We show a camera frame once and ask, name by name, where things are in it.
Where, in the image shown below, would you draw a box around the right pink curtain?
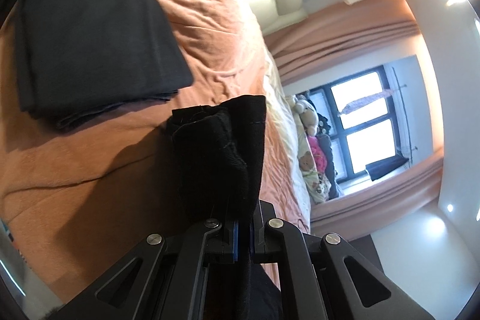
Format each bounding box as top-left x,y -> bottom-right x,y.
311,149 -> 444,241

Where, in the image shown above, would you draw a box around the bear print cushion bedding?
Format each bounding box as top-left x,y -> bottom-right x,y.
297,132 -> 331,204

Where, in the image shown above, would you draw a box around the pink curtain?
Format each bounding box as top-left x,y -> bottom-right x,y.
311,149 -> 444,241
264,0 -> 420,85

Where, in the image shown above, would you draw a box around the pink plush item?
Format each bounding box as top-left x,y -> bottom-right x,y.
307,136 -> 328,173

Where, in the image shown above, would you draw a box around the hanging floral garment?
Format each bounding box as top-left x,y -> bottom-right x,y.
338,89 -> 394,116

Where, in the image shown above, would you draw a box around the left pink curtain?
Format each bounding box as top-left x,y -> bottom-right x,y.
264,0 -> 420,85

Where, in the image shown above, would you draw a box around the black pants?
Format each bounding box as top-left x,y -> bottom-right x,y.
166,95 -> 283,319

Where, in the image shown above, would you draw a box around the orange bed blanket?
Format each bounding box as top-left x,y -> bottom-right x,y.
1,0 -> 311,302

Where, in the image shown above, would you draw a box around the folded black garment left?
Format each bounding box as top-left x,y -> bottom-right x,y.
16,0 -> 194,131

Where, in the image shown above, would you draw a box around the beige plush toy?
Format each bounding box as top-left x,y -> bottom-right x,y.
286,95 -> 319,136

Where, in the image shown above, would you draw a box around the black framed window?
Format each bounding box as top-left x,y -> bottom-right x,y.
306,66 -> 401,184

